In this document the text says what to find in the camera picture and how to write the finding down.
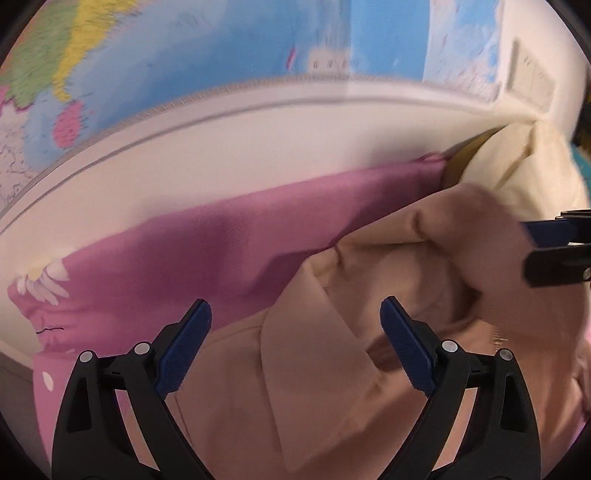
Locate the pink floral bed sheet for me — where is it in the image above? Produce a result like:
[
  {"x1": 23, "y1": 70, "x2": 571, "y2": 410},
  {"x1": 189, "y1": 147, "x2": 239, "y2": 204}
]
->
[{"x1": 7, "y1": 153, "x2": 447, "y2": 449}]

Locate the beige pink jacket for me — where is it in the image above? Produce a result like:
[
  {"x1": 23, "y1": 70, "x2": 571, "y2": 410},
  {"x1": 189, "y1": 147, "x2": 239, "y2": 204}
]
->
[{"x1": 167, "y1": 184, "x2": 590, "y2": 479}]

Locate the colourful wall map poster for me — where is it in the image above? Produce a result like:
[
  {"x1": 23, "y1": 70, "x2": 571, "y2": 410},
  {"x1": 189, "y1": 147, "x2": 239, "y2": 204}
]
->
[{"x1": 1, "y1": 0, "x2": 504, "y2": 205}]

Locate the white wall switch panel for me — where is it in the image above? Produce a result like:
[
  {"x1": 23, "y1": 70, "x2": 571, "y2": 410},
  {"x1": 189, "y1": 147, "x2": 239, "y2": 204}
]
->
[{"x1": 507, "y1": 39, "x2": 556, "y2": 113}]

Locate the cream yellow pillow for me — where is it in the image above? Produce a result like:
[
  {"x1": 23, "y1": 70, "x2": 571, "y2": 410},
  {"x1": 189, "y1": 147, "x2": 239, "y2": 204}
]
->
[{"x1": 446, "y1": 121, "x2": 590, "y2": 221}]

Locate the teal plastic basket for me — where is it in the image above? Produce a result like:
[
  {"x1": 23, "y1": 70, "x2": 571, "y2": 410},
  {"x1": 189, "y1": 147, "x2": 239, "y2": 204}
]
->
[{"x1": 571, "y1": 144, "x2": 591, "y2": 183}]

